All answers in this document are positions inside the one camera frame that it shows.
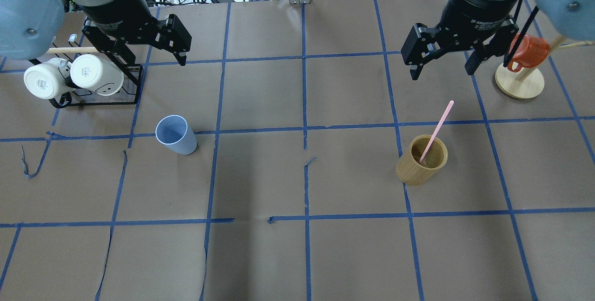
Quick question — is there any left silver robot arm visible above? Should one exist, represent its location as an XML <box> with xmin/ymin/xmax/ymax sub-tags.
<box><xmin>1</xmin><ymin>0</ymin><xmax>192</xmax><ymax>65</ymax></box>

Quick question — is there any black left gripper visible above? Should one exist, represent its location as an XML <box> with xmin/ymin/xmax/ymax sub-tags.
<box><xmin>81</xmin><ymin>0</ymin><xmax>192</xmax><ymax>79</ymax></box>

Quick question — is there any black wire mug rack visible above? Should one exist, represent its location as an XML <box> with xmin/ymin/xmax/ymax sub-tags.
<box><xmin>34</xmin><ymin>27</ymin><xmax>143</xmax><ymax>109</ymax></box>

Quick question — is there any wooden rack rod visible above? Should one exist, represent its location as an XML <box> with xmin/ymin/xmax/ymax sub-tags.
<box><xmin>46</xmin><ymin>46</ymin><xmax>100</xmax><ymax>54</ymax></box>

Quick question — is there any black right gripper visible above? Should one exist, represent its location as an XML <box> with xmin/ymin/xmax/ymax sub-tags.
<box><xmin>400</xmin><ymin>0</ymin><xmax>519</xmax><ymax>81</ymax></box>

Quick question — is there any orange mug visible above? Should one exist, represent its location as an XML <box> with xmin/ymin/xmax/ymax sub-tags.
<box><xmin>506</xmin><ymin>34</ymin><xmax>550</xmax><ymax>72</ymax></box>

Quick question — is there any light blue plastic cup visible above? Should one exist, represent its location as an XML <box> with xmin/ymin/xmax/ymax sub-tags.
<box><xmin>155</xmin><ymin>114</ymin><xmax>198</xmax><ymax>155</ymax></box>

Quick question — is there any wooden mug tree stand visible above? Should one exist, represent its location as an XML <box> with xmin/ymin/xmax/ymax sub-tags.
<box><xmin>494</xmin><ymin>34</ymin><xmax>594</xmax><ymax>99</ymax></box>

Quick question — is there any white mug outer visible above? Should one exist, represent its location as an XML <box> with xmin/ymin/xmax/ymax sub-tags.
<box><xmin>23</xmin><ymin>58</ymin><xmax>74</xmax><ymax>100</ymax></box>

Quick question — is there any bamboo cylinder holder cup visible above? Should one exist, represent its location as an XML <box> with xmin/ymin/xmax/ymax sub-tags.
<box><xmin>395</xmin><ymin>134</ymin><xmax>449</xmax><ymax>185</ymax></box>

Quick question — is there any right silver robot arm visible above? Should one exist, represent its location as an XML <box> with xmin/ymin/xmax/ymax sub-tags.
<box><xmin>400</xmin><ymin>0</ymin><xmax>595</xmax><ymax>80</ymax></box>

